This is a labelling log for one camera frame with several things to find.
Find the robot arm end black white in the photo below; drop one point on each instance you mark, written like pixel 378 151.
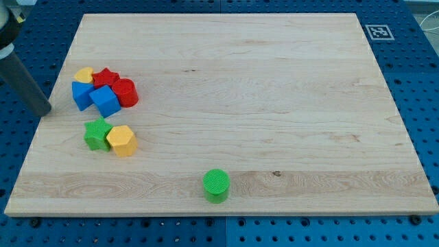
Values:
pixel 13 15

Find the wooden board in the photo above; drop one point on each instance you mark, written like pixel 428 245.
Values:
pixel 293 107

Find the red star block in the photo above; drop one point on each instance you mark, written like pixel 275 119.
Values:
pixel 105 77

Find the green star block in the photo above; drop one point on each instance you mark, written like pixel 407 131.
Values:
pixel 95 135

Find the yellow heart block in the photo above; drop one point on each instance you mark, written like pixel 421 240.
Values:
pixel 84 75

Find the green cylinder block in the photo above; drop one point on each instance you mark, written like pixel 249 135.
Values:
pixel 216 184

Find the yellow hexagon block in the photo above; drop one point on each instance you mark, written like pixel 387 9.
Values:
pixel 122 140

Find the red cylinder block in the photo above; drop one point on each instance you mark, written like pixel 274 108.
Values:
pixel 126 92

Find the blue cube block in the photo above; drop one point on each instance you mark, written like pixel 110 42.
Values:
pixel 105 100

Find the blue triangular block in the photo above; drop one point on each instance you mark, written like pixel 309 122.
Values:
pixel 81 94

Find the white fiducial marker tag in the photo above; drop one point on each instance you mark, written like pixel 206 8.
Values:
pixel 379 32

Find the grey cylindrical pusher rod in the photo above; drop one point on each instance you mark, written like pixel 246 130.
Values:
pixel 14 73

